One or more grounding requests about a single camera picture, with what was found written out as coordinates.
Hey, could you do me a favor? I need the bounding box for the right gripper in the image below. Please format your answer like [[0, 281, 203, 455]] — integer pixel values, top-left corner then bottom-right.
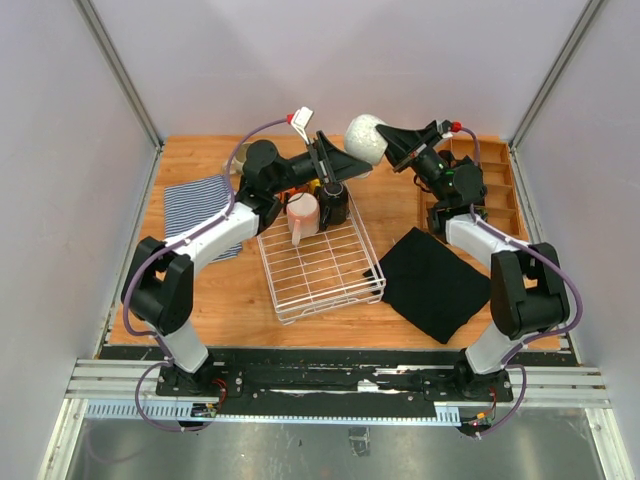
[[372, 126, 447, 205]]

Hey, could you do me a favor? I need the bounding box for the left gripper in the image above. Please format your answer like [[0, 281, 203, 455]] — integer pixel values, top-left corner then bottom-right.
[[270, 132, 374, 196]]

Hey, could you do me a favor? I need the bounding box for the yellow mug black handle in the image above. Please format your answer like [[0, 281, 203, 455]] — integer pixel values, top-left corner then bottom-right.
[[309, 180, 321, 195]]

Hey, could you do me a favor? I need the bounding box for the black faceted mug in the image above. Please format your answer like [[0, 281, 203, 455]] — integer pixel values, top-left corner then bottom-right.
[[318, 182, 349, 231]]

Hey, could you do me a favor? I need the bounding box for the light grey mug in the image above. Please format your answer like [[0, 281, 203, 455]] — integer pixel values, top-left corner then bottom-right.
[[344, 114, 388, 167]]

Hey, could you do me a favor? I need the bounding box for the orange mug black handle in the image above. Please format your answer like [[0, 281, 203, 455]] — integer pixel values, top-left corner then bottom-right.
[[284, 184, 309, 195]]

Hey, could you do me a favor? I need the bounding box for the white pink mug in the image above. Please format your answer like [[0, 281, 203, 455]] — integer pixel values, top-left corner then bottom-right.
[[286, 193, 320, 246]]

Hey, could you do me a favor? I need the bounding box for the beige stoneware mug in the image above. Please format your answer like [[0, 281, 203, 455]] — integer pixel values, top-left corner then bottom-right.
[[221, 142, 251, 175]]

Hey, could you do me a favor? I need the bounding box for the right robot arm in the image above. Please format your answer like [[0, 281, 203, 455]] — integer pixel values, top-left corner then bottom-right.
[[375, 120, 582, 400]]

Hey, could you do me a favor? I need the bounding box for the wooden compartment organizer box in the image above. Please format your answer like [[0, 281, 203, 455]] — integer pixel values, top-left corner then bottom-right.
[[418, 133, 529, 240]]

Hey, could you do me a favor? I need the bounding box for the black cloth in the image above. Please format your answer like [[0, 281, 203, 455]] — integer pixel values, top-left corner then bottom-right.
[[363, 227, 491, 344]]

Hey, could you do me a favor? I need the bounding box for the blue striped cloth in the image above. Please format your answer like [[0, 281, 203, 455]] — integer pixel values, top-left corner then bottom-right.
[[164, 174, 229, 245]]

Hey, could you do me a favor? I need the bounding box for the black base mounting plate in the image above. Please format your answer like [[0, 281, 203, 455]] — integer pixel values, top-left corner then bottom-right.
[[156, 348, 514, 418]]

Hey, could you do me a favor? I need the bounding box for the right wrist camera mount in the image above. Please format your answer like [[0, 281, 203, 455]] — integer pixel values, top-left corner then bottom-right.
[[436, 120, 463, 139]]

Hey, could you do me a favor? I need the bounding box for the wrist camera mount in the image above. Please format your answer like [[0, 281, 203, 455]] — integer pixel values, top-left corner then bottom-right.
[[436, 120, 463, 139], [286, 106, 314, 145]]

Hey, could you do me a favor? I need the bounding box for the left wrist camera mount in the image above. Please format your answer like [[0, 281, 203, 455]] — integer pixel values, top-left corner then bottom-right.
[[286, 106, 314, 145]]

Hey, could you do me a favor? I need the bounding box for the white wire dish rack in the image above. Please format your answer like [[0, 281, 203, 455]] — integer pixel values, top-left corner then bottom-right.
[[257, 199, 386, 325]]

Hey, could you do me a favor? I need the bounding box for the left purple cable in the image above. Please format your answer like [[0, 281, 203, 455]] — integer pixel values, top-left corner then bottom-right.
[[122, 117, 296, 432]]

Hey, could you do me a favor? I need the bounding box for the aluminium rail frame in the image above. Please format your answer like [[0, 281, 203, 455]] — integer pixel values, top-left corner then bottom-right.
[[66, 360, 611, 426]]

